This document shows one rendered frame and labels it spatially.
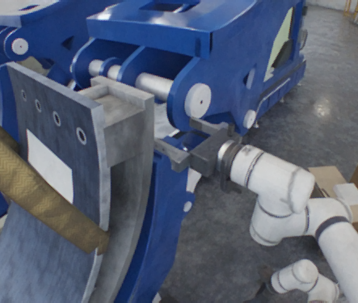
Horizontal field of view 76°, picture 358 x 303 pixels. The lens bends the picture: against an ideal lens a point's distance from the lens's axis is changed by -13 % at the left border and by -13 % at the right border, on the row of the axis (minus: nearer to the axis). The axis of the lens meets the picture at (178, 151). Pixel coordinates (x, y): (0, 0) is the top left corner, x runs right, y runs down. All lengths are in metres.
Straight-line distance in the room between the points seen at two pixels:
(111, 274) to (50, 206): 0.50
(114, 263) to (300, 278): 0.69
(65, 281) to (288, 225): 0.82
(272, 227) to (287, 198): 0.10
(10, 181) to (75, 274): 0.49
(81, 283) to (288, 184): 0.77
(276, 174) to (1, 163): 0.58
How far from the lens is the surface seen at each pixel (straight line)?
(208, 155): 0.55
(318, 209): 0.64
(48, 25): 2.62
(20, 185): 0.67
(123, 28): 1.23
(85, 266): 0.96
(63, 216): 0.74
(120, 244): 1.03
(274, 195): 0.52
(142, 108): 0.72
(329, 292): 1.07
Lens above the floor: 2.66
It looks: 37 degrees down
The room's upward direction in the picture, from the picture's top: 1 degrees counter-clockwise
